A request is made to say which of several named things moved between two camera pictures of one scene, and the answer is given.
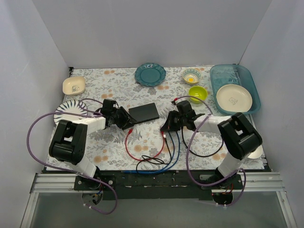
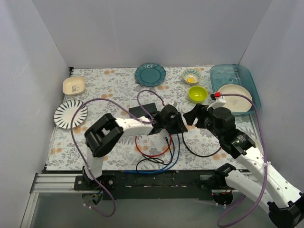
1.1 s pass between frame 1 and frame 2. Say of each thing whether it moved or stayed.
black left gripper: moved
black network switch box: stayed
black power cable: stayed
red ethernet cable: moved
